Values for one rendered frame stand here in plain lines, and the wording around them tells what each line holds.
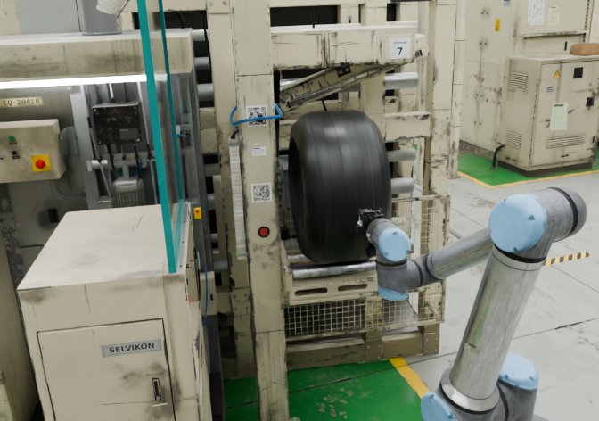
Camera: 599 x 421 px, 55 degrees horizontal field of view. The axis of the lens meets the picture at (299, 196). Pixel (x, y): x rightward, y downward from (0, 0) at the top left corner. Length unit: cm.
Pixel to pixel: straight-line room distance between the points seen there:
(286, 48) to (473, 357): 139
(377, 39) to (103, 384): 161
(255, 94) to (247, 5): 30
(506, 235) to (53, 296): 106
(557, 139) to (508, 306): 547
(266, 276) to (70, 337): 95
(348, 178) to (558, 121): 491
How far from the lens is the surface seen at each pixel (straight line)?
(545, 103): 657
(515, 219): 127
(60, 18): 1127
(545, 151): 672
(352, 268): 226
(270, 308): 237
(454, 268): 170
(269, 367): 251
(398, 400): 307
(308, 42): 235
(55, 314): 156
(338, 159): 201
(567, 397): 329
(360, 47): 240
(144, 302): 151
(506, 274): 134
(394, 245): 168
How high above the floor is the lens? 190
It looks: 19 degrees down
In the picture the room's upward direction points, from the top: 2 degrees counter-clockwise
